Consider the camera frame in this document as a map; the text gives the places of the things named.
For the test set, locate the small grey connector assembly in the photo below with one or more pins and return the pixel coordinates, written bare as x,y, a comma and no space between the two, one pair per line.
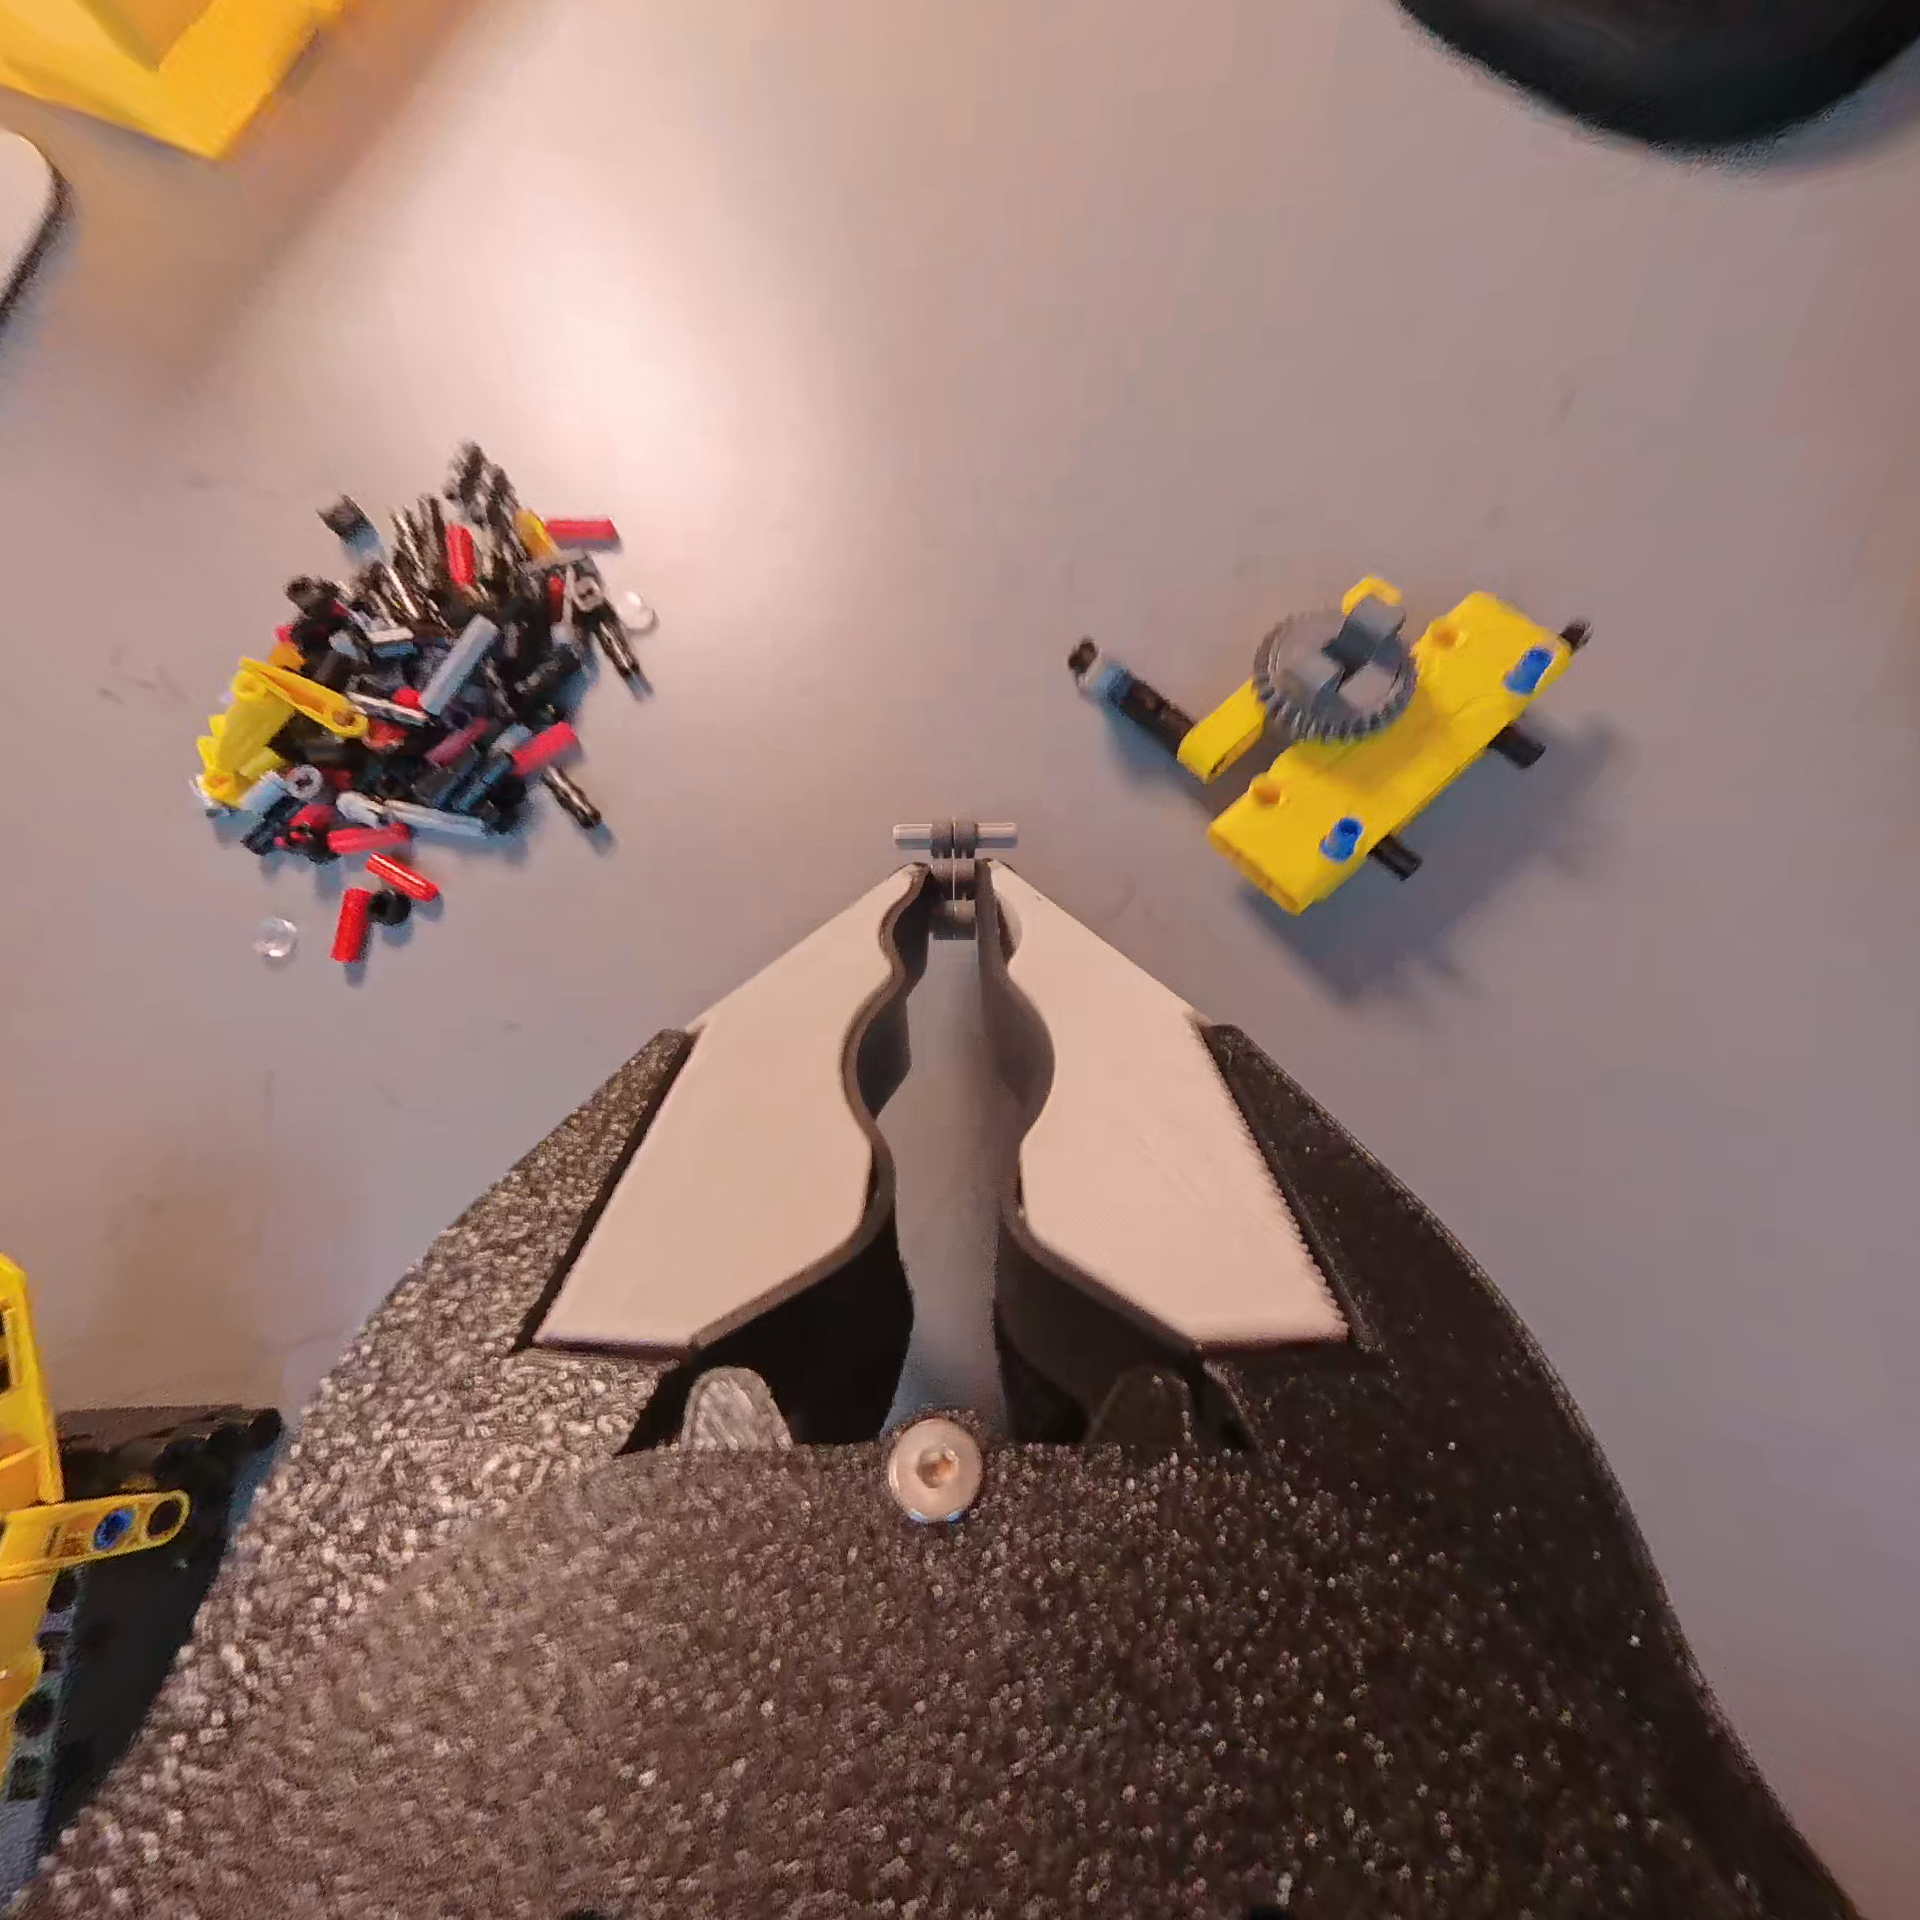
956,846

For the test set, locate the pile of small building pieces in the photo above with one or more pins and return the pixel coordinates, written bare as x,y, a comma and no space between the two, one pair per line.
420,689

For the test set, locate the yellow beam assembly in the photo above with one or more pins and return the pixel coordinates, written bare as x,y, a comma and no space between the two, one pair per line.
1353,753

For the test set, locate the clear round stud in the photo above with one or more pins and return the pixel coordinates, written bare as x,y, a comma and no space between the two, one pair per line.
635,610
274,940

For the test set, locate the yellow storage bin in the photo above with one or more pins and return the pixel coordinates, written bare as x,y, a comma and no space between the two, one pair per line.
181,60

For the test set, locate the yellow and black robot model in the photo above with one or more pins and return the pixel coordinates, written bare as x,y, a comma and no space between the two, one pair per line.
60,1500

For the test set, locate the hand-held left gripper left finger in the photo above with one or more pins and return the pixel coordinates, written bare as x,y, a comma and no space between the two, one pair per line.
722,1172

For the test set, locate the black wrist rest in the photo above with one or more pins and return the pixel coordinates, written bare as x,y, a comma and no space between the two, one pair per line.
1649,60

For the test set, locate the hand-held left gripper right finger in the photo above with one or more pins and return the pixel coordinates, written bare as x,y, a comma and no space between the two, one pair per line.
1156,1172

